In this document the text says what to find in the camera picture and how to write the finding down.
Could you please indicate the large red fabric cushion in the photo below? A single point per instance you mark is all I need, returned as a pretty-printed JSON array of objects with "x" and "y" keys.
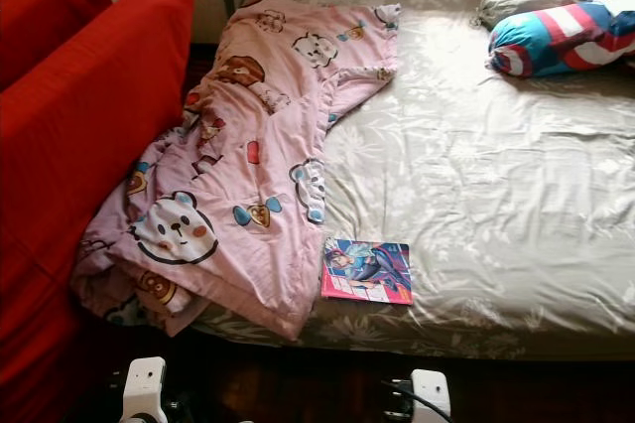
[{"x": 79, "y": 125}]

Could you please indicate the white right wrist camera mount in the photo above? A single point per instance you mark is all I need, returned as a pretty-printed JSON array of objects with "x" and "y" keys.
[{"x": 430, "y": 388}]

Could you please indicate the pink cartoon bear blanket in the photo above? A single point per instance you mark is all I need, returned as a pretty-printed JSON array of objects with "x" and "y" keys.
[{"x": 248, "y": 145}]

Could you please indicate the bed with beige floral sheet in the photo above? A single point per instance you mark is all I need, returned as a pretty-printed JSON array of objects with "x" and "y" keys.
[{"x": 476, "y": 195}]

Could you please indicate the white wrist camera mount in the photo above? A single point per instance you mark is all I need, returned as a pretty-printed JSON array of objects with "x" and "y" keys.
[
  {"x": 146, "y": 383},
  {"x": 430, "y": 388}
]

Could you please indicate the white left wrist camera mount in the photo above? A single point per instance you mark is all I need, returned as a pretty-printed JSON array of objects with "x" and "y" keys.
[{"x": 146, "y": 383}]

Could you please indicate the blue red white striped bolster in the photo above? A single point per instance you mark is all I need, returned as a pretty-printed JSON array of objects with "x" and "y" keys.
[{"x": 556, "y": 36}]

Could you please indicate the colourful comic book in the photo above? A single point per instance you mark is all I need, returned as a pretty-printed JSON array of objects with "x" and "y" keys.
[{"x": 367, "y": 272}]

